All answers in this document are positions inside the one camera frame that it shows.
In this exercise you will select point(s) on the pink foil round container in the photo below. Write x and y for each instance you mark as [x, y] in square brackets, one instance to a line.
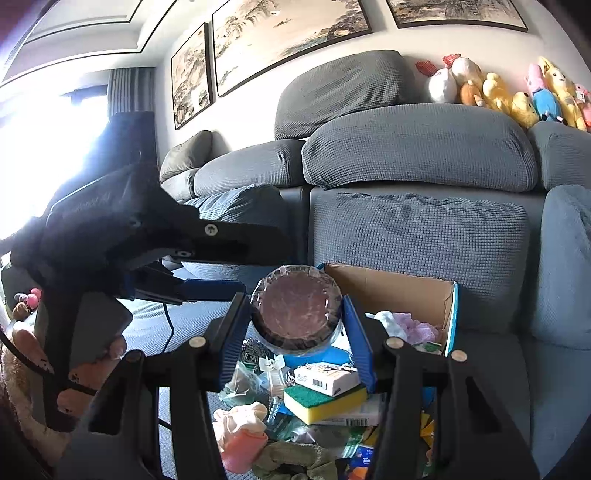
[296, 310]

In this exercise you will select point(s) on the yellow green sponge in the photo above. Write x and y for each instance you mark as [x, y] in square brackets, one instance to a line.
[310, 406]

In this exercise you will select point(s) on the person's left hand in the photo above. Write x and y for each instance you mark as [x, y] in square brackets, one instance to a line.
[91, 374]

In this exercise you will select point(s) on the left framed painting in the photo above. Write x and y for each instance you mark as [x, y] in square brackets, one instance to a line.
[190, 83]

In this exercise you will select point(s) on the dark grey cushion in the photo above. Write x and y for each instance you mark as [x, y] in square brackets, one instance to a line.
[358, 82]

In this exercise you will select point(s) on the blue cardboard box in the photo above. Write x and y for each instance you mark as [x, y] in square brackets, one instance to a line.
[428, 300]

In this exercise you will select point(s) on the white chicken plush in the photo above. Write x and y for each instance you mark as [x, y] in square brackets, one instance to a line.
[441, 85]

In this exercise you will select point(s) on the white barcode box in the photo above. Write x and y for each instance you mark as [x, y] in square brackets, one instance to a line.
[367, 415]

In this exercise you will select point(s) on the grey window curtain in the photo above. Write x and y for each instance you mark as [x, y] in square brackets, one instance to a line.
[130, 90]

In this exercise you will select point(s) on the yellow snack packet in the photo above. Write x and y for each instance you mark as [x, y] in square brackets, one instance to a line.
[427, 432]

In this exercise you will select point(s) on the green scrunchie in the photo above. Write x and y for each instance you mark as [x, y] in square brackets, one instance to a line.
[288, 460]

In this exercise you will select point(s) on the white plush toy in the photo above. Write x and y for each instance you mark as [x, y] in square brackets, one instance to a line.
[389, 320]

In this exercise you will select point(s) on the white tissue pack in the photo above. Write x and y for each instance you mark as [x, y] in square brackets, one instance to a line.
[327, 378]

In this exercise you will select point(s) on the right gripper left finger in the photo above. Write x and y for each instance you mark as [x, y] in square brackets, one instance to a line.
[118, 436]

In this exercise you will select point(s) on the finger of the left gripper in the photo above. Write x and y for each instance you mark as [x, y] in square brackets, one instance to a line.
[218, 242]
[158, 284]

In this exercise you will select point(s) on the grey blue sofa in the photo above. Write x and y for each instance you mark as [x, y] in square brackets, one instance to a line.
[460, 194]

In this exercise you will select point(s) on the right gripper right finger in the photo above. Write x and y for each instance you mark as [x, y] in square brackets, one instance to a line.
[475, 437]

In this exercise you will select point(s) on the pink bottle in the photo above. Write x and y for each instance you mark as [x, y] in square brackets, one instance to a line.
[242, 450]

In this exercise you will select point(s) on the blue throw pillow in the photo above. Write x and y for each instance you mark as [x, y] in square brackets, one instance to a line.
[256, 204]

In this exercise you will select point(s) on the yellow duck plush row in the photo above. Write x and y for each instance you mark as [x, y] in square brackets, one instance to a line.
[549, 97]

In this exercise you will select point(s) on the orange blue tissue pack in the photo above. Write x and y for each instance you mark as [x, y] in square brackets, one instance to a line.
[358, 465]

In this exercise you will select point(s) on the large framed painting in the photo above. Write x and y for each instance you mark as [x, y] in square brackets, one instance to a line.
[252, 37]

